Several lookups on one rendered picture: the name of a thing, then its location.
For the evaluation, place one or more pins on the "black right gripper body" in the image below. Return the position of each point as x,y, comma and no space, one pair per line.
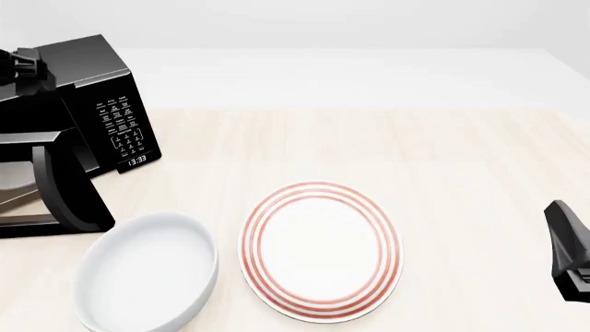
578,287

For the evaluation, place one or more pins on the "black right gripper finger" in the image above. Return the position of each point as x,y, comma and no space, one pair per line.
569,235

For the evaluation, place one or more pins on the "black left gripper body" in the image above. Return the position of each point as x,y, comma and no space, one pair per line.
28,64

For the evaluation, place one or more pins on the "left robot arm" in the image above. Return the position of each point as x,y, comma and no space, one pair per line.
3,67

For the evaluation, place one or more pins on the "black microwave oven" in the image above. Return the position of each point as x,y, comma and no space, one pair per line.
115,103

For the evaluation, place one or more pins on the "black microwave door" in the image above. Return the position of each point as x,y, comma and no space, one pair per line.
99,214

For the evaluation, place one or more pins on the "white round bowl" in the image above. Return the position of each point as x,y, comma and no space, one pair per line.
143,269

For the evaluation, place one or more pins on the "white plate with red rings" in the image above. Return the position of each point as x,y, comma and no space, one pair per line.
322,252

